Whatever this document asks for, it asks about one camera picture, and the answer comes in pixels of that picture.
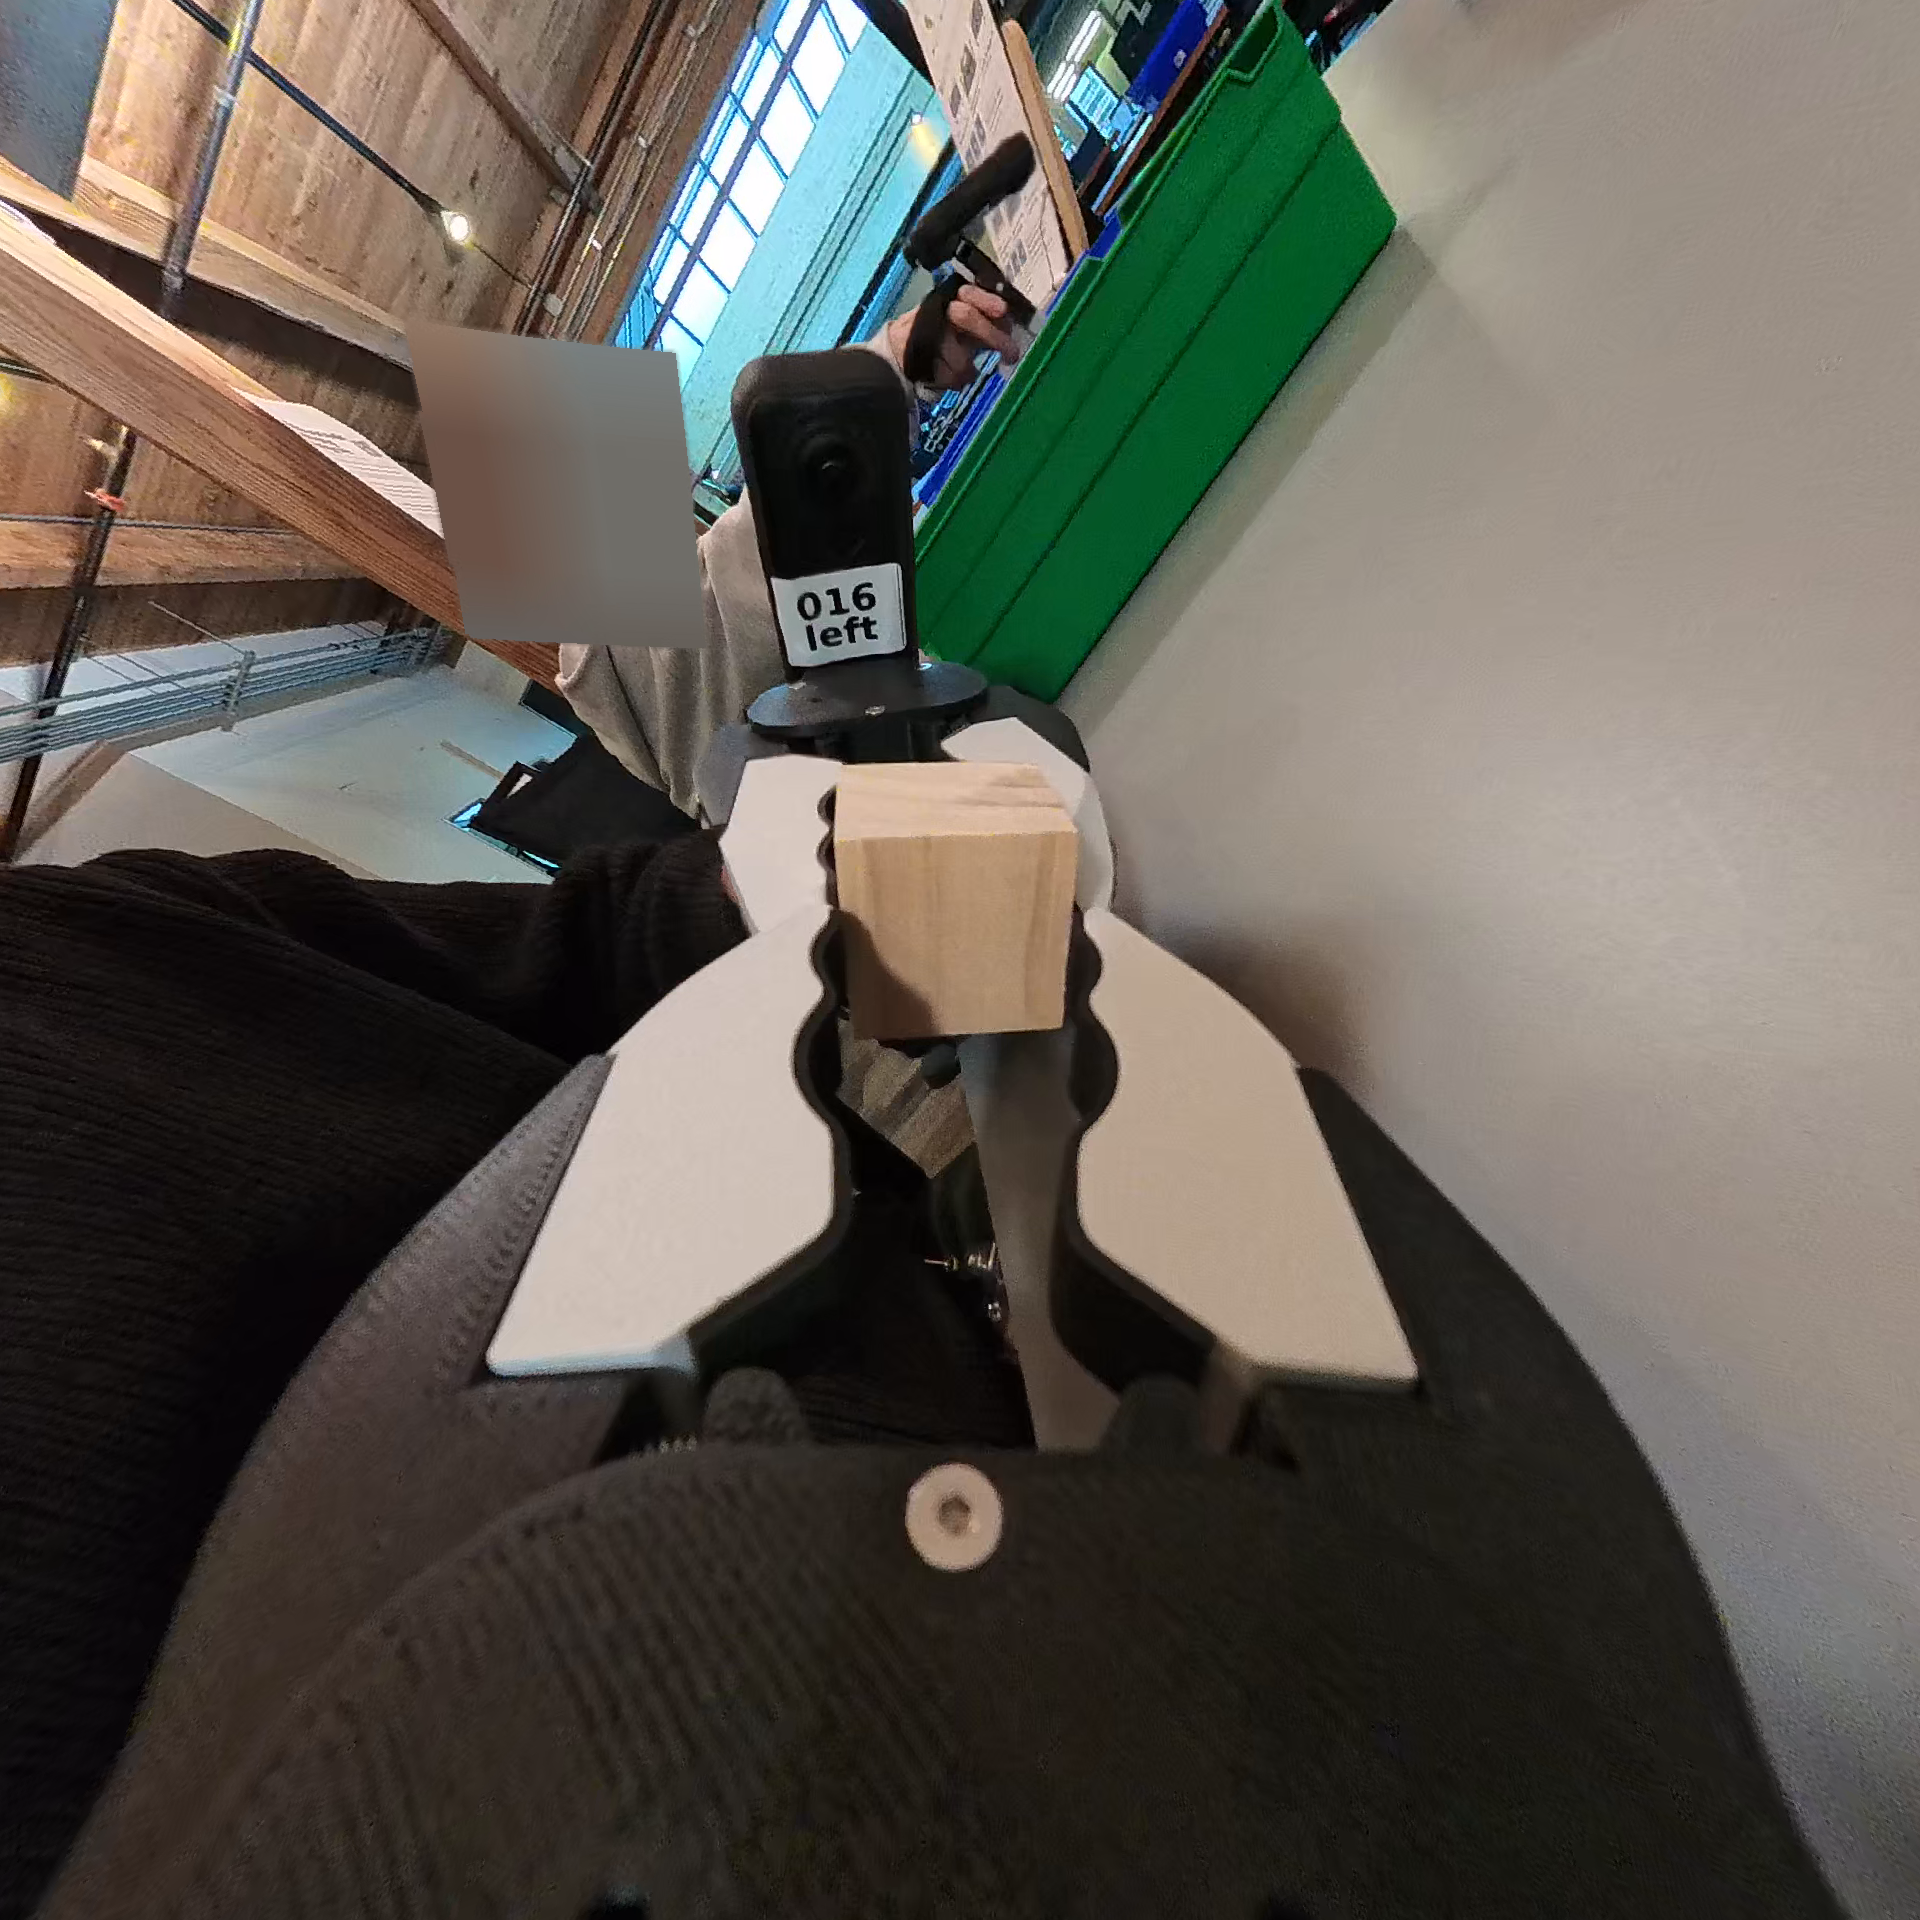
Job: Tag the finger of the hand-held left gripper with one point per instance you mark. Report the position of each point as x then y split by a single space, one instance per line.
765 840
1037 744

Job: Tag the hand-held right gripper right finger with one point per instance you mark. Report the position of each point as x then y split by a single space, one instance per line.
1244 1184

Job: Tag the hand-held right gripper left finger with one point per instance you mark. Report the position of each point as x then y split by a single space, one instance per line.
675 1184

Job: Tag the small wooden cube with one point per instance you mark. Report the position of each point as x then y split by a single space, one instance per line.
955 914

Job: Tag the green plastic bin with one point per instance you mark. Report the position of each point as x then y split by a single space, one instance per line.
1171 376

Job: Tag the person's left forearm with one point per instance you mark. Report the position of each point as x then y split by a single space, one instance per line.
646 931

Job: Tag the instruction board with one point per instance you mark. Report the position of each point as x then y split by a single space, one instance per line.
997 119

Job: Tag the wooden ceiling beam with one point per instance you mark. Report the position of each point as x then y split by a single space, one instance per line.
224 434

